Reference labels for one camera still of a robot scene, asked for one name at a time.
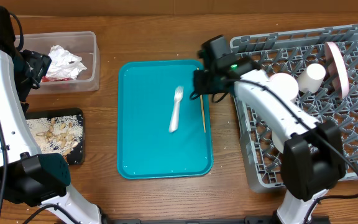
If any red ketchup packet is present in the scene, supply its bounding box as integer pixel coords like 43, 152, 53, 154
42, 77, 72, 82

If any white napkin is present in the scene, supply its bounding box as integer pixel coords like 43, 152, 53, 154
46, 45, 87, 80

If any wooden chopstick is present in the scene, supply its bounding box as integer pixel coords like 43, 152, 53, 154
196, 67, 207, 134

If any white plastic fork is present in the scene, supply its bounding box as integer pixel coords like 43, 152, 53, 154
169, 86, 184, 133

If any white bowl with peanuts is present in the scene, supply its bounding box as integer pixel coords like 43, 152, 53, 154
269, 73, 299, 103

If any pile of white rice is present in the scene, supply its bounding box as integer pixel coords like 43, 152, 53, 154
25, 115, 84, 156

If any pile of peanuts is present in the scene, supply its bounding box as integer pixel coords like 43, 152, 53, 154
35, 117, 80, 156

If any white paper cup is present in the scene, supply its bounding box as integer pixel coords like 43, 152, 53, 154
296, 63, 326, 93

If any white round plate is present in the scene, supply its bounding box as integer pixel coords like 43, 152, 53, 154
324, 42, 349, 99

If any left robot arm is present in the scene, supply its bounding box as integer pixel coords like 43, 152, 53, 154
0, 6, 108, 223

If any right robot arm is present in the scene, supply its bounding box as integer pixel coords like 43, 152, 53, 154
191, 35, 346, 223

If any grey dishwasher rack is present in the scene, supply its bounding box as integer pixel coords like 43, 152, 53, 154
230, 24, 358, 193

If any clear plastic bin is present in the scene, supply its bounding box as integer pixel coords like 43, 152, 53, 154
24, 31, 100, 95

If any black plastic tray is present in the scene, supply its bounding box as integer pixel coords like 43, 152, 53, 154
25, 108, 85, 165

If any teal serving tray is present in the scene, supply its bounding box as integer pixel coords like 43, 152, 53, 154
117, 59, 213, 180

